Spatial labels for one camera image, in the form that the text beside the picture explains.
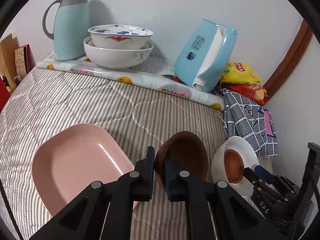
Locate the patterned book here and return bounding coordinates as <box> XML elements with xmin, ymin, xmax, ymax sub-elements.
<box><xmin>14</xmin><ymin>44</ymin><xmax>35</xmax><ymax>81</ymax></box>

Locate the red snack bag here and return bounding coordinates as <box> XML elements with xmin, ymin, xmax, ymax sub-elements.
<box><xmin>222</xmin><ymin>83</ymin><xmax>268</xmax><ymax>106</ymax></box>

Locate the striped quilted table cover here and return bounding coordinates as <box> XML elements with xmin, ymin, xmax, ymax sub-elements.
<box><xmin>1</xmin><ymin>68</ymin><xmax>226</xmax><ymax>239</ymax></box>

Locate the light blue thermos jug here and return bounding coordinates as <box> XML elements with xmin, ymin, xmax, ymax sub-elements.
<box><xmin>42</xmin><ymin>0</ymin><xmax>90</xmax><ymax>61</ymax></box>

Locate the pink square plate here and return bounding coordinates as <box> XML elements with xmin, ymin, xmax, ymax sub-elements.
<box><xmin>32</xmin><ymin>124</ymin><xmax>135</xmax><ymax>216</ymax></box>

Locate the blue patterned ceramic bowl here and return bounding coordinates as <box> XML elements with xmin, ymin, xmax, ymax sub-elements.
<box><xmin>88</xmin><ymin>24</ymin><xmax>153</xmax><ymax>50</ymax></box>

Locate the brown wooden door frame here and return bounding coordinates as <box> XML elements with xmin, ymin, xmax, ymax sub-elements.
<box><xmin>263</xmin><ymin>20</ymin><xmax>313</xmax><ymax>101</ymax></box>

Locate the light blue electric kettle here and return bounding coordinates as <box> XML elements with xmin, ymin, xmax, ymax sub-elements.
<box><xmin>174</xmin><ymin>19</ymin><xmax>238</xmax><ymax>92</ymax></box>

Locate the grey checkered cloth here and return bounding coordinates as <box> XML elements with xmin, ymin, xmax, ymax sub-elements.
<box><xmin>222</xmin><ymin>89</ymin><xmax>279</xmax><ymax>158</ymax></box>

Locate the fruit print rolled mat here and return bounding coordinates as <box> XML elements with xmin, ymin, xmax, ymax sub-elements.
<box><xmin>36</xmin><ymin>53</ymin><xmax>224</xmax><ymax>111</ymax></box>

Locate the wooden board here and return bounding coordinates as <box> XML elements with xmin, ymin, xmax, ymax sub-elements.
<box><xmin>0</xmin><ymin>34</ymin><xmax>18</xmax><ymax>94</ymax></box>

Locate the small brown wooden bowl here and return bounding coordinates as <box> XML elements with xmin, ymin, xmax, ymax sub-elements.
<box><xmin>224</xmin><ymin>149</ymin><xmax>244</xmax><ymax>184</ymax></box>

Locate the large white ceramic bowl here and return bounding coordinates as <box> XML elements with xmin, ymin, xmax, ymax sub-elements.
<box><xmin>83</xmin><ymin>37</ymin><xmax>154</xmax><ymax>69</ymax></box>

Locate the yellow chip bag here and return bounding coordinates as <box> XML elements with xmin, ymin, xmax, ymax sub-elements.
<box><xmin>220</xmin><ymin>63</ymin><xmax>263</xmax><ymax>85</ymax></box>

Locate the red paper shopping bag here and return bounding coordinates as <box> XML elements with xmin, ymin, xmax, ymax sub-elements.
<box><xmin>0</xmin><ymin>79</ymin><xmax>10</xmax><ymax>112</ymax></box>

